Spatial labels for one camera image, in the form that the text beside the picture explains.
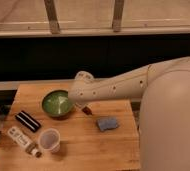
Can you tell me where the black rectangular case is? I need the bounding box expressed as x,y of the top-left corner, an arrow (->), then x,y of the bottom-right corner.
15,111 -> 41,132

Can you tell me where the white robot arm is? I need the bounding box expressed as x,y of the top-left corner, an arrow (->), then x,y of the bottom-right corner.
69,56 -> 190,171

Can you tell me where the wooden window frame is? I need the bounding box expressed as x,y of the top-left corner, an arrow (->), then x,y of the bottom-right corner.
0,0 -> 190,37

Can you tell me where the green ceramic bowl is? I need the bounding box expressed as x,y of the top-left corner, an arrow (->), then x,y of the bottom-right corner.
42,90 -> 74,118

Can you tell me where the blue sponge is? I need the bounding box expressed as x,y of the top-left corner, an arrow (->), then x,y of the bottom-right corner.
97,117 -> 119,132

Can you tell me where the clear plastic cup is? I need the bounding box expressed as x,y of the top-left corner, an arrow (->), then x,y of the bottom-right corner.
38,128 -> 60,153

